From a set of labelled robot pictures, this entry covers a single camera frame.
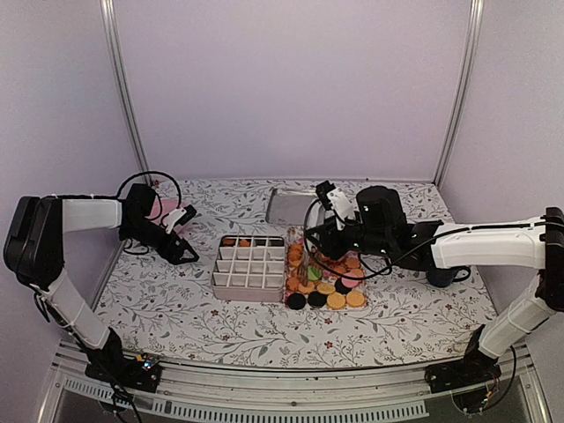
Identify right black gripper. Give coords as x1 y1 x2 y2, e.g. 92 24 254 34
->
304 215 392 263

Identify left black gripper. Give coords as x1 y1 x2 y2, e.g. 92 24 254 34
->
122 218 199 264

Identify green round cookie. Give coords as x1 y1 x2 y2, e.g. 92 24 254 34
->
307 266 323 281

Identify metal serving tongs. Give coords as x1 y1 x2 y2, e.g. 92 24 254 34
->
294 206 327 287

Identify pink divided cookie tin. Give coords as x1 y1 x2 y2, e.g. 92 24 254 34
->
211 234 286 303

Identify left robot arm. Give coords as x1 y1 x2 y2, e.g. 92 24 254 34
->
4 183 199 382

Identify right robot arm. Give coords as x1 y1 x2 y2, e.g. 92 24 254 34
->
303 182 563 384

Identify silver metal tray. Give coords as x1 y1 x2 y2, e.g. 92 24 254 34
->
265 188 317 226

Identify pink plate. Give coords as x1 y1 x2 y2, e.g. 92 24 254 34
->
148 198 177 220

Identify floral cookie tray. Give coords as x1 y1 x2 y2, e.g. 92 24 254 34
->
284 226 368 312

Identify pink round cookie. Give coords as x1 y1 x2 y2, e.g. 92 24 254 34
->
341 273 360 289

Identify floral tablecloth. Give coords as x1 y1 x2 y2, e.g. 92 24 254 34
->
95 180 495 368

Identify black sandwich cookie right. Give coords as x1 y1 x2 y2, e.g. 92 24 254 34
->
308 292 327 308

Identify black sandwich cookie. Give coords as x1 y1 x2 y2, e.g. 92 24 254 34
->
286 293 307 310
308 292 327 308

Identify yellow round biscuit left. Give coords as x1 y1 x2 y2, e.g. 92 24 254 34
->
326 292 346 310

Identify yellow round biscuit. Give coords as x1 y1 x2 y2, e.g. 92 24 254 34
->
326 292 346 310
345 291 366 308

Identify black sandwich cookie left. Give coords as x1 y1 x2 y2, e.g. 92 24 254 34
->
286 293 307 310

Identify yellow round biscuit right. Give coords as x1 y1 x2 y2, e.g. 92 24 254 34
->
345 291 366 308

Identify dark blue mug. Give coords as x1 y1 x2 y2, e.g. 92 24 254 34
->
426 267 471 288

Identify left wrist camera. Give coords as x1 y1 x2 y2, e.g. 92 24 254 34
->
160 205 197 234

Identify black camera cable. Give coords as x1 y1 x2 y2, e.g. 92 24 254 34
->
115 170 182 211

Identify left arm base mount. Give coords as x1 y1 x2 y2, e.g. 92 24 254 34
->
85 357 162 393

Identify front aluminium rail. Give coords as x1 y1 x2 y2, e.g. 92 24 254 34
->
38 341 555 422

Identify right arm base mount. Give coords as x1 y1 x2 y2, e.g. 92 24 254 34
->
424 352 501 393

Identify left aluminium frame post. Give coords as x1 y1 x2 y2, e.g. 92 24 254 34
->
100 0 150 172

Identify aluminium frame post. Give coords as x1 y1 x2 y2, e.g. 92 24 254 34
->
433 0 485 189
100 0 150 172

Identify right aluminium frame post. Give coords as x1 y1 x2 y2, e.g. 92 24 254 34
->
433 0 485 189

